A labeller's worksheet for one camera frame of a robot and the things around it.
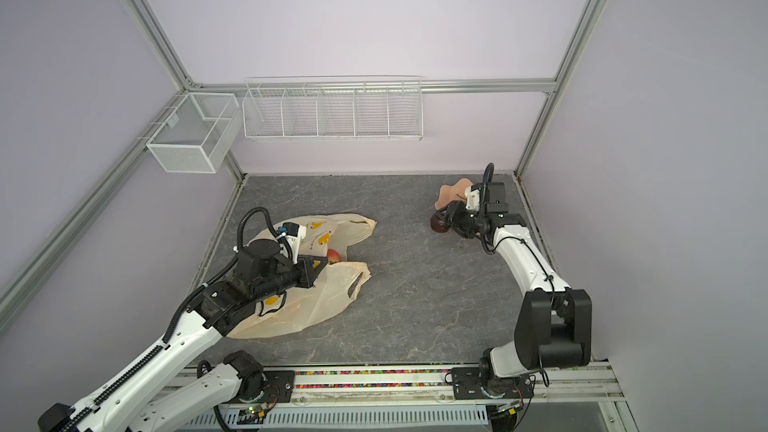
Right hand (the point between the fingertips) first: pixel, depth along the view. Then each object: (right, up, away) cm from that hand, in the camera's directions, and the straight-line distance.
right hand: (443, 218), depth 86 cm
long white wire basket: (-35, +39, +21) cm, 56 cm away
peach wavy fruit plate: (+7, +8, +25) cm, 27 cm away
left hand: (-31, -11, -13) cm, 35 cm away
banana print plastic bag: (-37, -23, -9) cm, 45 cm away
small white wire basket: (-78, +27, +10) cm, 83 cm away
